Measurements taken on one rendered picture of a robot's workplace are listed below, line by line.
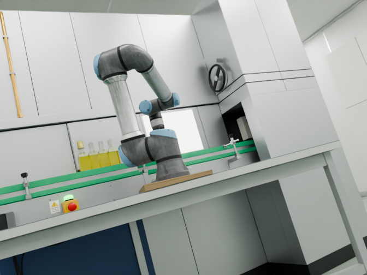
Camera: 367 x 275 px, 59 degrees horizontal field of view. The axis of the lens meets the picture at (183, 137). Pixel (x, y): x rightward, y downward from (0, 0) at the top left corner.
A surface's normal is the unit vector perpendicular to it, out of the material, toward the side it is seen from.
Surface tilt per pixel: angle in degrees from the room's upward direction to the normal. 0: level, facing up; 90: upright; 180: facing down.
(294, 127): 90
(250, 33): 90
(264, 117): 90
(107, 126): 90
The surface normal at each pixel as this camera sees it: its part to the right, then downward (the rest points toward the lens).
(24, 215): 0.41, -0.29
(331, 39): -0.87, 0.15
